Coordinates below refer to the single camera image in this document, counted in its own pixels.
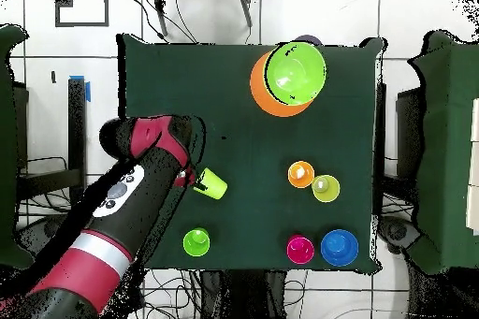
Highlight lime cup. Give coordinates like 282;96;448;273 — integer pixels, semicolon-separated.
192;167;229;201

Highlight large orange bowl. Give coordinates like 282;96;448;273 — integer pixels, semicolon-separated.
249;51;314;118

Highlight orange cup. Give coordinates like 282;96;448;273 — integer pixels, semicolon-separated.
286;160;316;190

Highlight green bowl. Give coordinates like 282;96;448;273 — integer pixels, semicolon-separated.
264;41;327;106

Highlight purple bowl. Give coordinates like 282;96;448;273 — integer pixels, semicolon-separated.
293;34;324;46

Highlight green cup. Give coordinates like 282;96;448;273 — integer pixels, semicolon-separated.
181;227;211;258

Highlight dark green tablecloth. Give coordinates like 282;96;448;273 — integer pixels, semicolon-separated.
116;33;388;274

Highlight black stand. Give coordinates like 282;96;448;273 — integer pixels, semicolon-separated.
16;77;88;215

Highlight blue tape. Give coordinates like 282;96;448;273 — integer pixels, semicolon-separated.
68;74;92;103

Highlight pink cup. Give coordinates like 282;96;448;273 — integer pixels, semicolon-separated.
286;235;315;265

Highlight yellow cup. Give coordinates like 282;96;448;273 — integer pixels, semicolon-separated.
311;174;341;204

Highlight dark grey chair base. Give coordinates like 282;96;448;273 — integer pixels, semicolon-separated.
376;215;422;254
16;215;68;256

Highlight blue bowl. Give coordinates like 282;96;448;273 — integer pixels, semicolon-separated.
320;229;359;268

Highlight green cloth covered table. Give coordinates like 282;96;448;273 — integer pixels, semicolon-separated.
0;23;36;270
405;29;479;275

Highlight white box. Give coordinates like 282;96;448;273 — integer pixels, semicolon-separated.
466;97;479;236

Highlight tangled floor cables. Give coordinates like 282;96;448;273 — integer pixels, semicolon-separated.
18;155;203;319

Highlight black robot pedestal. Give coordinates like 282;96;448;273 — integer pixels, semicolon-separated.
199;269;288;319

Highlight black cable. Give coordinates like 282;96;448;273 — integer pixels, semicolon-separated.
126;0;199;45

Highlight black post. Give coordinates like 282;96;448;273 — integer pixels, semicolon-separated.
374;82;387;215

